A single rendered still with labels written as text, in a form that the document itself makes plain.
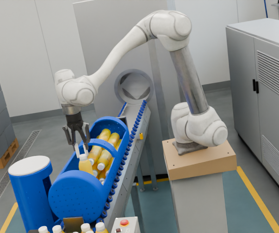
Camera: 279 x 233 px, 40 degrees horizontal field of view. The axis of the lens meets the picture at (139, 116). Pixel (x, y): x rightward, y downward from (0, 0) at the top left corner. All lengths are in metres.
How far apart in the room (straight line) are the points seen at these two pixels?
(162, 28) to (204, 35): 5.27
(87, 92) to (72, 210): 0.66
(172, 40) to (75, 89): 0.52
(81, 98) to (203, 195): 1.05
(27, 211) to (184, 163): 1.14
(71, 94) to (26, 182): 1.09
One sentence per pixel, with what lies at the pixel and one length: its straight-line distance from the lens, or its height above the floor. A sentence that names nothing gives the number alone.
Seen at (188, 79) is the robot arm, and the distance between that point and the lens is 1.93.
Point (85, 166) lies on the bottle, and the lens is 1.94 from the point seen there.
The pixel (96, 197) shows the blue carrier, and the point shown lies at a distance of 1.92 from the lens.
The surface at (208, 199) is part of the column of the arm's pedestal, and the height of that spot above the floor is 0.79.
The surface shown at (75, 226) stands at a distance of 1.95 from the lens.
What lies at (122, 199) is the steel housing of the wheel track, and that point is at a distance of 2.36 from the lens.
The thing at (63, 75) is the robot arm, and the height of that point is 1.72.
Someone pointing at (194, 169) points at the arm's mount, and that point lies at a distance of 2.16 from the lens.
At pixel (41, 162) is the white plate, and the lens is 2.68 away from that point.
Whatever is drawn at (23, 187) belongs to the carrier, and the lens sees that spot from 2.63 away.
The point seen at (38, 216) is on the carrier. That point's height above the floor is 0.72.
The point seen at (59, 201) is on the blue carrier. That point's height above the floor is 1.10.
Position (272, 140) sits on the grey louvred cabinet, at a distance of 3.76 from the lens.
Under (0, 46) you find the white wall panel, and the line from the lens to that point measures 7.32.
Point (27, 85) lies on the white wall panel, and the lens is 7.34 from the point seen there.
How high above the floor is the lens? 2.03
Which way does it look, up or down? 18 degrees down
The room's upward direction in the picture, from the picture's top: 10 degrees counter-clockwise
